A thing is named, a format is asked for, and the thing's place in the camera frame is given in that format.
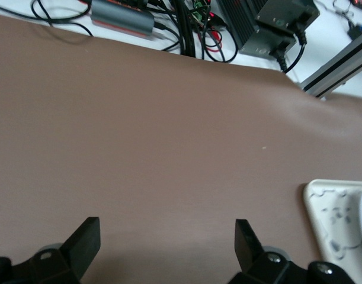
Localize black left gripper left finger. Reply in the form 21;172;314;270
0;217;101;284

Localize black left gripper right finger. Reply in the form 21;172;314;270
228;218;356;284

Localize cream bear print tray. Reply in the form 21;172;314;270
302;179;362;272

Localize brown table mat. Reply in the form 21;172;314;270
0;13;362;284

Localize black finned electronics box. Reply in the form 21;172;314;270
219;0;321;60

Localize grey orange adapter box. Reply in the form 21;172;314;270
90;0;156;39

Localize aluminium camera post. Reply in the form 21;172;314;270
300;28;362;98

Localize thick black plug cable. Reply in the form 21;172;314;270
272;32;306;74

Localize red wires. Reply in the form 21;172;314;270
198;11;226;54

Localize thin black cable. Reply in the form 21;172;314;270
31;0;94;37

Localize black cable bundle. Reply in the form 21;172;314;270
148;0;239;63

